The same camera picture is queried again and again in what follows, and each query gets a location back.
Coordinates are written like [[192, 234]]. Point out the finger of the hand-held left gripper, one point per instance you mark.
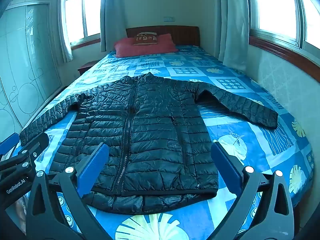
[[32, 146], [7, 145]]

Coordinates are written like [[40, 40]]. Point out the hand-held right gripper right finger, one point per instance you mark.
[[228, 168]]

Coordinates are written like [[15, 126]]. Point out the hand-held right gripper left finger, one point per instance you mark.
[[92, 171]]

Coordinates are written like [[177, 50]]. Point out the black puffer jacket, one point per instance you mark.
[[155, 130]]

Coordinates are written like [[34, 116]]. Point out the blue patterned bedsheet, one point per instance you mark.
[[250, 135]]

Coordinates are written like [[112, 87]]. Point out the white patterned wardrobe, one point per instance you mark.
[[25, 62]]

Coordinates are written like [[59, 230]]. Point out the wooden nightstand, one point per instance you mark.
[[85, 67]]

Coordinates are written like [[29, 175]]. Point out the white curtain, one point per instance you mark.
[[65, 47]]

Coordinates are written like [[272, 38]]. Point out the red pillow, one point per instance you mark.
[[125, 49]]

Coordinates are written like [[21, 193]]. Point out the dark wooden headboard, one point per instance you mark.
[[186, 33]]

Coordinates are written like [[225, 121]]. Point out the brown printed cushion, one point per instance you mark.
[[145, 39]]

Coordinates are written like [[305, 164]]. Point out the pale grey curtain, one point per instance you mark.
[[233, 25]]

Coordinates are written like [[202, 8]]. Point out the white framed window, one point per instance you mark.
[[83, 7]]

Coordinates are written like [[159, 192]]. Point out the wide window with wooden sill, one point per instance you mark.
[[277, 5]]

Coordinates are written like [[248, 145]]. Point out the white wall switch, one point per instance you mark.
[[169, 19]]

